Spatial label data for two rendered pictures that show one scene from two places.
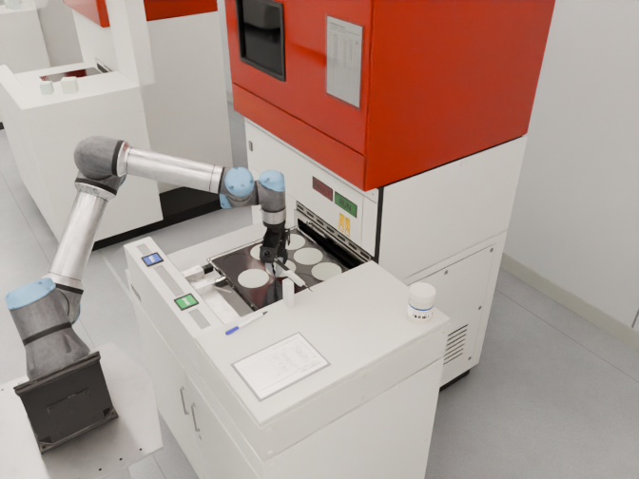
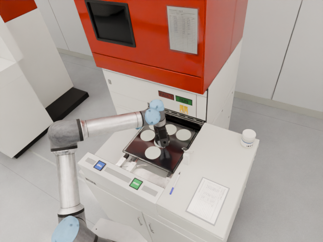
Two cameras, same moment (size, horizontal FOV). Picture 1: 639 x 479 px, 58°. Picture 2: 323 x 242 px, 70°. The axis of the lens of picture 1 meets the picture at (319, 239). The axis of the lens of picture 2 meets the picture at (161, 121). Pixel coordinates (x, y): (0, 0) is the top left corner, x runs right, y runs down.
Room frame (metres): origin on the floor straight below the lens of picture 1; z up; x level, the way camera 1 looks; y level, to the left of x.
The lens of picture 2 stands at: (0.61, 0.43, 2.06)
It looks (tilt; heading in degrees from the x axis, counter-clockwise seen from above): 45 degrees down; 341
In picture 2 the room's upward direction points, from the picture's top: 8 degrees counter-clockwise
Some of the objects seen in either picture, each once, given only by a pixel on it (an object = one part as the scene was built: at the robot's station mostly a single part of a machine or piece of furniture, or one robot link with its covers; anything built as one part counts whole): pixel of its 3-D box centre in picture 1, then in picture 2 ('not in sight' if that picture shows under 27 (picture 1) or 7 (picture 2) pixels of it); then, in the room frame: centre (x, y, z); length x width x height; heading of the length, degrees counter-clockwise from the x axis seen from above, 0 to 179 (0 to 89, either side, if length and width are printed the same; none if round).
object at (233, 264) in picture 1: (281, 267); (161, 140); (1.55, 0.13, 0.90); 0.34 x 0.34 x 0.01; 35
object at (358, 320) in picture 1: (325, 346); (211, 175); (1.18, -0.02, 0.89); 0.62 x 0.35 x 0.14; 125
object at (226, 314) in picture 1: (213, 307); (142, 175); (1.38, 0.33, 0.87); 0.36 x 0.08 x 0.03; 35
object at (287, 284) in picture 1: (293, 284); (187, 153); (1.29, 0.07, 1.03); 0.06 x 0.04 x 0.13; 125
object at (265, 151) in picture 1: (304, 193); (152, 98); (1.84, 0.06, 1.02); 0.82 x 0.03 x 0.40; 35
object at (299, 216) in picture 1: (329, 245); (174, 119); (1.69, -0.04, 0.89); 0.44 x 0.02 x 0.10; 35
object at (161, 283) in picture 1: (172, 298); (120, 181); (1.40, 0.46, 0.89); 0.55 x 0.09 x 0.14; 35
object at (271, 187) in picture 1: (271, 190); (156, 110); (1.50, 0.14, 1.22); 0.09 x 0.08 x 0.11; 102
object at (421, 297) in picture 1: (420, 302); (247, 139); (1.23, -0.28, 1.01); 0.07 x 0.07 x 0.10
